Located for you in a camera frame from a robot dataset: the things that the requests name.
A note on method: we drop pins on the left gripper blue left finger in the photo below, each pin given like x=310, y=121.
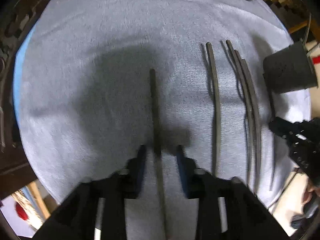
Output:
x=121, y=185

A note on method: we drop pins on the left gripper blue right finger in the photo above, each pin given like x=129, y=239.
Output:
x=198, y=183

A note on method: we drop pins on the dark chopstick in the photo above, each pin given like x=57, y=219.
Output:
x=256, y=120
x=248, y=116
x=157, y=150
x=217, y=108

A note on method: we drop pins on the person's right hand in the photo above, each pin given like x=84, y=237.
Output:
x=309, y=190

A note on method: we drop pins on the grey utensil holder cup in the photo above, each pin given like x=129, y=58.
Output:
x=289, y=70

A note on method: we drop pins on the grey towel table cloth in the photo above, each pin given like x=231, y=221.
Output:
x=85, y=101

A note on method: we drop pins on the blue round table cover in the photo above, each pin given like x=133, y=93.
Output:
x=17, y=75

